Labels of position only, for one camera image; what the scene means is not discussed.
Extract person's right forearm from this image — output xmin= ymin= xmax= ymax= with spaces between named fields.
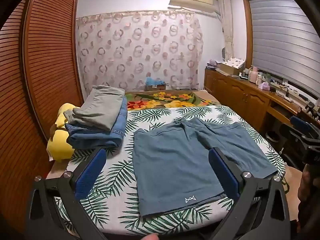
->
xmin=297 ymin=165 xmax=320 ymax=205

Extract black trash bin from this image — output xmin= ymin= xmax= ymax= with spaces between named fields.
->
xmin=265 ymin=130 xmax=280 ymax=143

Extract wooden louvered wardrobe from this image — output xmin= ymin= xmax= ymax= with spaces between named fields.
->
xmin=0 ymin=0 xmax=84 ymax=230

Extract blue-grey shorts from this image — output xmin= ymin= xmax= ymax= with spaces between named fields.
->
xmin=132 ymin=117 xmax=278 ymax=218

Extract circle pattern sheer curtain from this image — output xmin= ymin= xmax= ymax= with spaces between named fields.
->
xmin=76 ymin=10 xmax=204 ymax=93

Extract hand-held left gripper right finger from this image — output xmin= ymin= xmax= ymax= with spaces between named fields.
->
xmin=208 ymin=147 xmax=292 ymax=240

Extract cardboard box with blue cloth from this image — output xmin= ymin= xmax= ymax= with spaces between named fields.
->
xmin=145 ymin=77 xmax=167 ymax=92

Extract beige drape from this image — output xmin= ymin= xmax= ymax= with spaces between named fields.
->
xmin=217 ymin=0 xmax=234 ymax=60

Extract leaf print bed sheet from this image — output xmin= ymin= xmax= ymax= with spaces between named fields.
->
xmin=54 ymin=105 xmax=288 ymax=235

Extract wooden side cabinet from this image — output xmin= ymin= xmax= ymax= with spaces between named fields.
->
xmin=204 ymin=67 xmax=310 ymax=135

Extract white dotted box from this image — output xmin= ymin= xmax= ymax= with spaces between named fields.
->
xmin=220 ymin=57 xmax=245 ymax=75

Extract grey window blind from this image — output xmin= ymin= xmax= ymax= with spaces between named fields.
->
xmin=249 ymin=0 xmax=320 ymax=98

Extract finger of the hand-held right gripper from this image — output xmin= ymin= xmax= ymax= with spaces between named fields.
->
xmin=279 ymin=124 xmax=310 ymax=147
xmin=290 ymin=116 xmax=313 ymax=133

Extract yellow plush pillow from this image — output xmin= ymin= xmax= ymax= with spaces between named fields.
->
xmin=47 ymin=103 xmax=75 ymax=162

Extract folded blue denim jeans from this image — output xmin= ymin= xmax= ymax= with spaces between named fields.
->
xmin=65 ymin=97 xmax=128 ymax=148

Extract folded grey pants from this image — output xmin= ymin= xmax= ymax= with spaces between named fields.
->
xmin=64 ymin=85 xmax=125 ymax=132

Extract floral blanket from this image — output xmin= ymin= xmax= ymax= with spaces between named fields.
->
xmin=124 ymin=90 xmax=220 ymax=111

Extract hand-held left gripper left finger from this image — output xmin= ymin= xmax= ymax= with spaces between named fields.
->
xmin=26 ymin=148 xmax=108 ymax=240

